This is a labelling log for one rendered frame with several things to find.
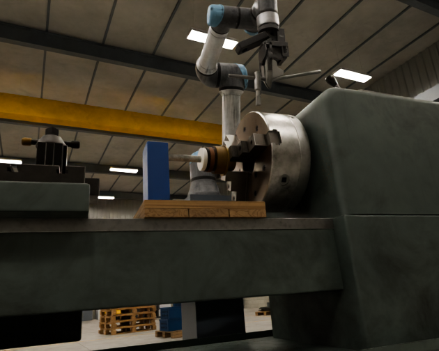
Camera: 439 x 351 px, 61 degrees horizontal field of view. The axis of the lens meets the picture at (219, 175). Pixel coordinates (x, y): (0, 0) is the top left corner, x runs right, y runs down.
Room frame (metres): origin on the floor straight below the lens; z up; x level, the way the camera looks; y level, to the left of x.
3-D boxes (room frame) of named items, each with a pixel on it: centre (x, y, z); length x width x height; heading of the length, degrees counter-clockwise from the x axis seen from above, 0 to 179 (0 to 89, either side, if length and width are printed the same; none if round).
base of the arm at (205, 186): (1.63, 0.08, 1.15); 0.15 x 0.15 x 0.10
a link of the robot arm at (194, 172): (1.63, 0.07, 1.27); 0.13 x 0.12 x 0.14; 104
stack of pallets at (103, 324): (10.42, 2.68, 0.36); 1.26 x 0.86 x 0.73; 129
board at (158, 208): (1.03, 0.10, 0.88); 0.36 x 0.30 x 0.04; 21
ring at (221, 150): (1.07, 0.00, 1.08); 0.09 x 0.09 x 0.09; 21
